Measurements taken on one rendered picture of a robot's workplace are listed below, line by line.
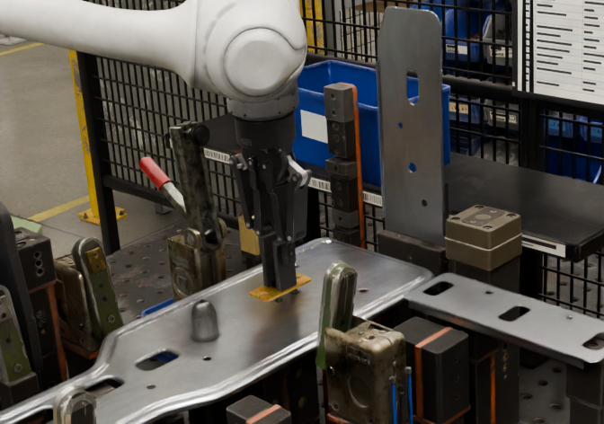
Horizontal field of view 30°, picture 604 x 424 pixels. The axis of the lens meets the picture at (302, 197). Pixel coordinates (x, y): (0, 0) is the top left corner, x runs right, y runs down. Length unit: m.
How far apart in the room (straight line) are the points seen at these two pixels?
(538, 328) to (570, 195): 0.38
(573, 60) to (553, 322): 0.49
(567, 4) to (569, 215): 0.32
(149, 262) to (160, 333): 0.98
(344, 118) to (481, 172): 0.26
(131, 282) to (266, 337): 0.96
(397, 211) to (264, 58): 0.58
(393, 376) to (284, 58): 0.39
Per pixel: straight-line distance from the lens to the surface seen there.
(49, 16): 1.27
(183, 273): 1.59
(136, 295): 2.27
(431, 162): 1.59
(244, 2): 1.18
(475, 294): 1.49
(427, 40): 1.55
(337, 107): 1.72
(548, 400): 1.84
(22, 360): 1.41
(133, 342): 1.43
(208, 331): 1.40
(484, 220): 1.56
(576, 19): 1.74
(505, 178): 1.80
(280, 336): 1.40
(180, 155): 1.53
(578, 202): 1.71
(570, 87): 1.77
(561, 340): 1.38
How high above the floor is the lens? 1.65
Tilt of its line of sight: 21 degrees down
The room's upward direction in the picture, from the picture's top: 4 degrees counter-clockwise
